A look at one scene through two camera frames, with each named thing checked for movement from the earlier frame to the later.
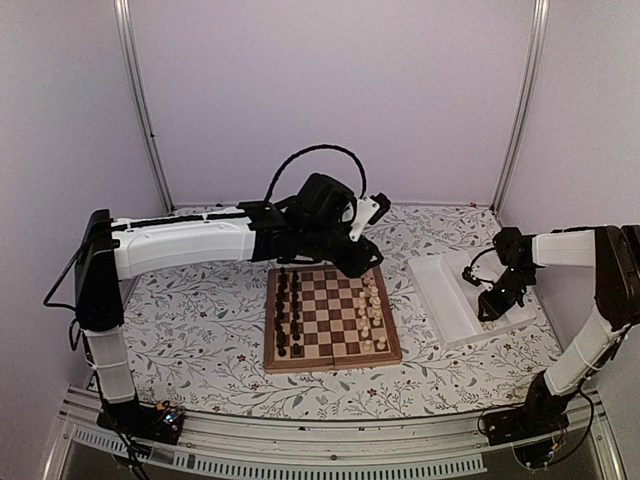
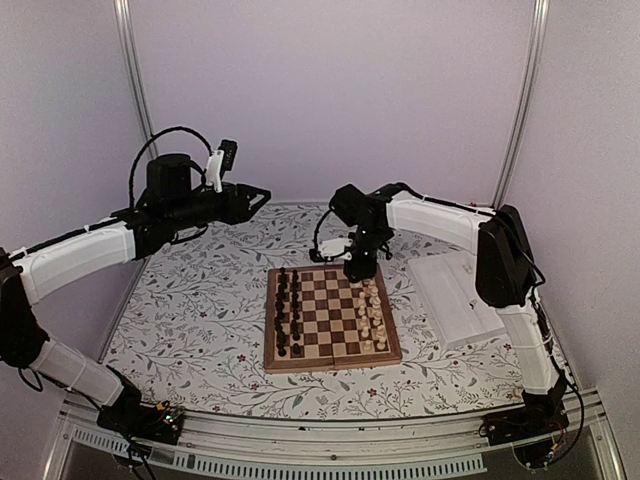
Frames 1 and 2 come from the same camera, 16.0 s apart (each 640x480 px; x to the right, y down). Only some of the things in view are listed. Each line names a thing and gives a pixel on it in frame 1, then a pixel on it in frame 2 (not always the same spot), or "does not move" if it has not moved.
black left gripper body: x=350 y=265 -> x=225 y=213
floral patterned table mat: x=196 y=337 does not move
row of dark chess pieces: x=281 y=338 does not move
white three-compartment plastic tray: x=448 y=286 does not move
